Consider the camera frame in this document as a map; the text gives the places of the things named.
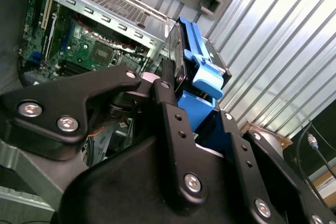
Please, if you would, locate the hard disk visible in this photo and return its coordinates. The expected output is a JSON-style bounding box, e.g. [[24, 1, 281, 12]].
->
[[153, 15, 233, 156]]

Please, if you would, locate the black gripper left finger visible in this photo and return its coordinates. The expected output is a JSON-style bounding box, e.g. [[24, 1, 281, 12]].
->
[[0, 59, 210, 206]]

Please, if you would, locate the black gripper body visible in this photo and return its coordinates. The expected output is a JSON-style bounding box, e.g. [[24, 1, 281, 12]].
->
[[49, 135, 257, 224]]

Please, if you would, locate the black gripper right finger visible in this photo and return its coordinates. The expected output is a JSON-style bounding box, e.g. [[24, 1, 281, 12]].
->
[[218, 110, 336, 224]]

